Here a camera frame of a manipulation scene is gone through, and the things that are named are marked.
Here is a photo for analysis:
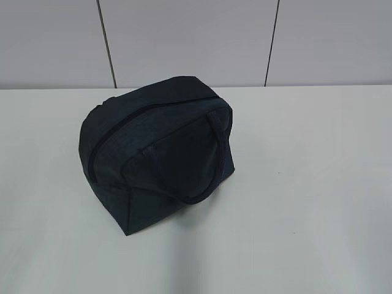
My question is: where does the dark blue lunch bag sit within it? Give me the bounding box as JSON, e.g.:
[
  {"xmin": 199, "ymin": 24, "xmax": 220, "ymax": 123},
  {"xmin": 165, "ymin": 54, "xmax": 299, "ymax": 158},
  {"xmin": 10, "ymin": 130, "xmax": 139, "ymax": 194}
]
[{"xmin": 78, "ymin": 76, "xmax": 235, "ymax": 235}]

